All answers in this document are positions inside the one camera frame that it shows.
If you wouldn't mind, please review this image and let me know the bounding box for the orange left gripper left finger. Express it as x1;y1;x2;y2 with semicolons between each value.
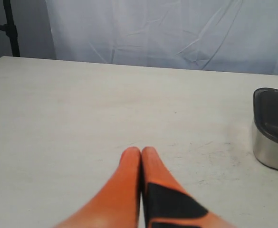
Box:
55;147;142;228

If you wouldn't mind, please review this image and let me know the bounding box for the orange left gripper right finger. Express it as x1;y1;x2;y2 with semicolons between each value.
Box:
142;147;234;228

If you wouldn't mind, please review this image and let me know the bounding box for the dark transparent lunch box lid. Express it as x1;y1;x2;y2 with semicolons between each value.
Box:
251;87;278;155

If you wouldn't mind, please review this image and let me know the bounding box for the stainless steel lunch box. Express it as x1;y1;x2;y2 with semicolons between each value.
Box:
252;117;278;173

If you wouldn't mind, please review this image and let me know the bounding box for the blue wrinkled backdrop cloth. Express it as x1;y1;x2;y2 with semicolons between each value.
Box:
0;0;278;76

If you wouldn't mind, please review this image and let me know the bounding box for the black backdrop stand pole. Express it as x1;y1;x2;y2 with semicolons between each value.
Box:
0;0;20;57

